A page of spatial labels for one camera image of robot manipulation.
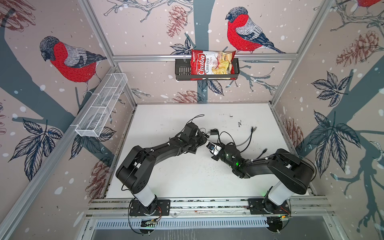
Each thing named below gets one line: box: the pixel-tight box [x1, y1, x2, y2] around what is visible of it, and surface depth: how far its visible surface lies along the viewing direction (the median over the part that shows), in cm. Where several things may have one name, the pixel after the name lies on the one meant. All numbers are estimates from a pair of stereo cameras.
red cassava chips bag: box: [190, 49, 237, 81], surface depth 90 cm
